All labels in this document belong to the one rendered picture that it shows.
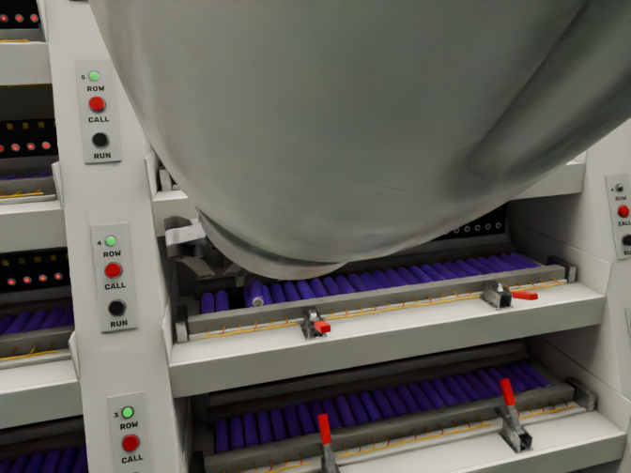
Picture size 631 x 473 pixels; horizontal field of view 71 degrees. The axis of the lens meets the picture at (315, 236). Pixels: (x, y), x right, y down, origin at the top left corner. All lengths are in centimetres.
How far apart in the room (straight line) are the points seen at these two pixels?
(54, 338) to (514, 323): 60
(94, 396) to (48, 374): 6
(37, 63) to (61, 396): 38
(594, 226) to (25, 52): 78
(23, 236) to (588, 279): 76
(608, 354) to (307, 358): 45
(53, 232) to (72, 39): 23
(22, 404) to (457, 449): 55
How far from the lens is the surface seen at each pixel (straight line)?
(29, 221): 60
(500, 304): 67
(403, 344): 61
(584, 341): 82
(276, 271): 18
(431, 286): 66
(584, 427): 80
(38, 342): 66
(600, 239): 76
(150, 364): 57
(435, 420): 71
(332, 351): 58
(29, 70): 65
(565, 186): 75
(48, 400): 61
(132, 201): 56
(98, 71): 61
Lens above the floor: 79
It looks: 3 degrees up
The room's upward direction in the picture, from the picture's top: 7 degrees counter-clockwise
